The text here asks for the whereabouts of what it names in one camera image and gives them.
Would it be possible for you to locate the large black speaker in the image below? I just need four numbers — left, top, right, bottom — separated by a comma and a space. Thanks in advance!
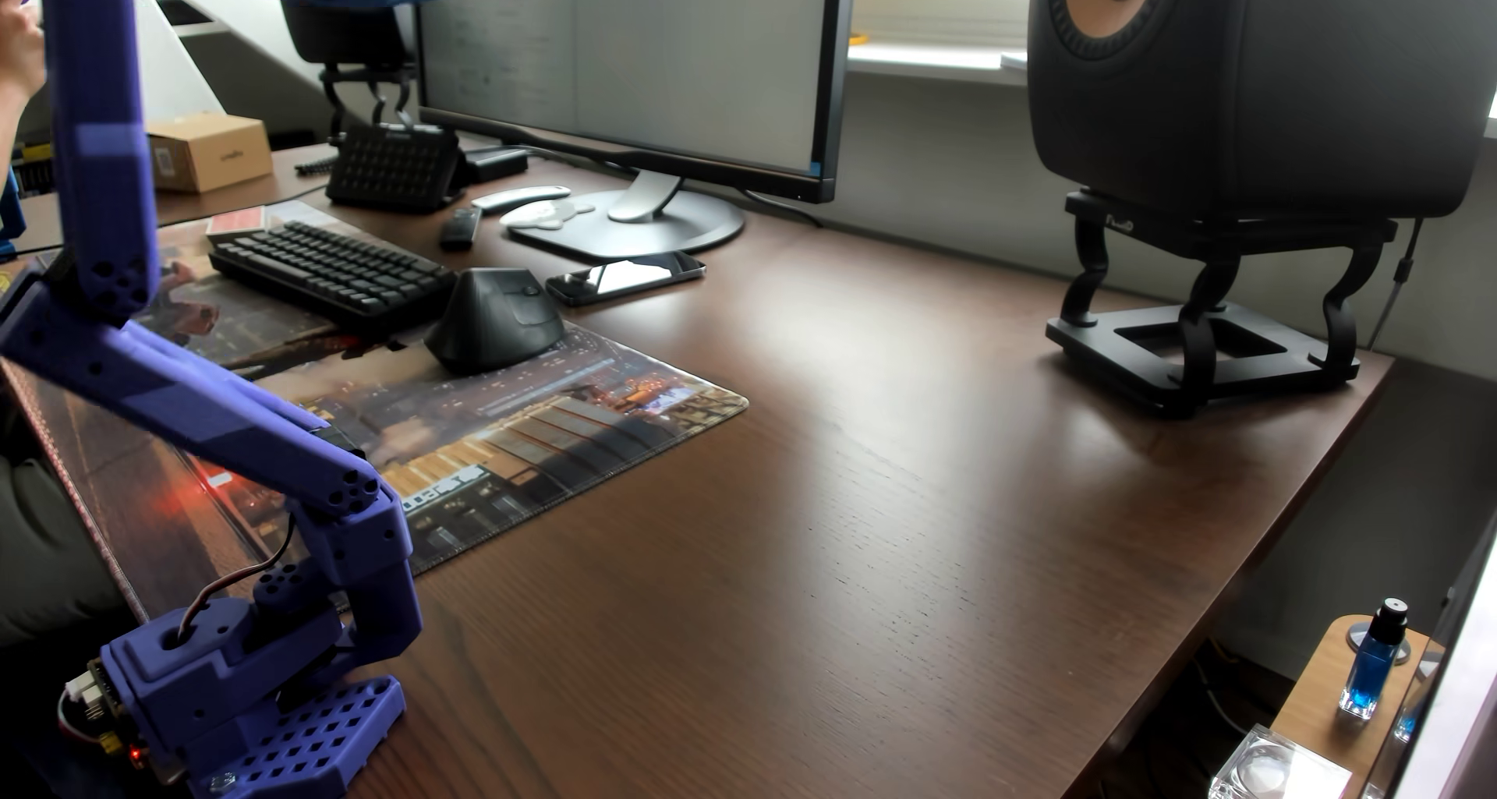
1027, 0, 1497, 223

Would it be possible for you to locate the white flat mouse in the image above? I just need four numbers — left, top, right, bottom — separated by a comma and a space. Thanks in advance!
501, 198, 596, 233

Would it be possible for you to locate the blue bottle black cap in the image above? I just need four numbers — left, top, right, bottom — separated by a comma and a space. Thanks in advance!
1339, 598, 1410, 722

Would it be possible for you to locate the small black box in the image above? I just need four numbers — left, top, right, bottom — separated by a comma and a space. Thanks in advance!
465, 144, 531, 186

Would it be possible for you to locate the wooden side shelf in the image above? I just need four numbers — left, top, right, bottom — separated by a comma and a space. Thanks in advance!
1271, 615, 1435, 799

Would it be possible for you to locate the small-looking black speaker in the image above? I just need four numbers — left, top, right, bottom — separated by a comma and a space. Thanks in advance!
281, 0, 413, 71

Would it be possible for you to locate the grey person's clothing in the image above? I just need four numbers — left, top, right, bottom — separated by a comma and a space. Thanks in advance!
0, 401, 133, 660

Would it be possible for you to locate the clear glass cube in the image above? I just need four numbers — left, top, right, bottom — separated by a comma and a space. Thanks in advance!
1208, 725, 1354, 799

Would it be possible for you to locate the robot controller board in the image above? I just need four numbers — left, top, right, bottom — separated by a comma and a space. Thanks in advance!
58, 659, 154, 772

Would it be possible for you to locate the white slanted beam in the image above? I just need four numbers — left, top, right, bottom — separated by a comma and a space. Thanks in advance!
134, 0, 226, 125

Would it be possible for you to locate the white remote control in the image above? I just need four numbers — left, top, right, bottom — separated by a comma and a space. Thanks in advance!
470, 185, 573, 216

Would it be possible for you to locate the black speaker stand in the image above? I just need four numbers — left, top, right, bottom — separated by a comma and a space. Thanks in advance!
1044, 189, 1400, 418
318, 62, 419, 146

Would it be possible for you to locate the black monitor cable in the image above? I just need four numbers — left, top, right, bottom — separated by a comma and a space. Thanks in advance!
737, 187, 825, 230

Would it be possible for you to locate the red card deck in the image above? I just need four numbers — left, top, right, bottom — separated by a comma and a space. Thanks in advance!
206, 206, 271, 244

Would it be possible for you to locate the black keyboard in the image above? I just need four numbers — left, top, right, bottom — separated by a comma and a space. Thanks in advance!
208, 220, 458, 336

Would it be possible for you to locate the person's hand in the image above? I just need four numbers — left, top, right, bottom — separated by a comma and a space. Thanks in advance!
0, 0, 48, 106

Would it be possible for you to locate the black computer monitor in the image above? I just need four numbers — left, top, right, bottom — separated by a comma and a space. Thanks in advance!
412, 0, 855, 261

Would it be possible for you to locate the printed city desk mat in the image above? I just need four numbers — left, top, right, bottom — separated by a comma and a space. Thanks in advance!
0, 200, 750, 578

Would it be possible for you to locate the cardboard box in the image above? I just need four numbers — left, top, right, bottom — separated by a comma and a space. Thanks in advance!
146, 112, 275, 196

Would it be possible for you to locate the black vertical mouse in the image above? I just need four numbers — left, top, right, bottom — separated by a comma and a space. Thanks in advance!
423, 267, 568, 376

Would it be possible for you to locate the white framed panel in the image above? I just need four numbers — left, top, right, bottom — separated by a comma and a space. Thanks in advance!
1362, 507, 1497, 799

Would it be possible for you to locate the black smartphone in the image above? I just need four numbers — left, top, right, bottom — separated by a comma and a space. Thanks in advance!
545, 250, 708, 308

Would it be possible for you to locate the black speaker cable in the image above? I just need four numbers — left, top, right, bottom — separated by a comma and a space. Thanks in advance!
1366, 217, 1426, 352

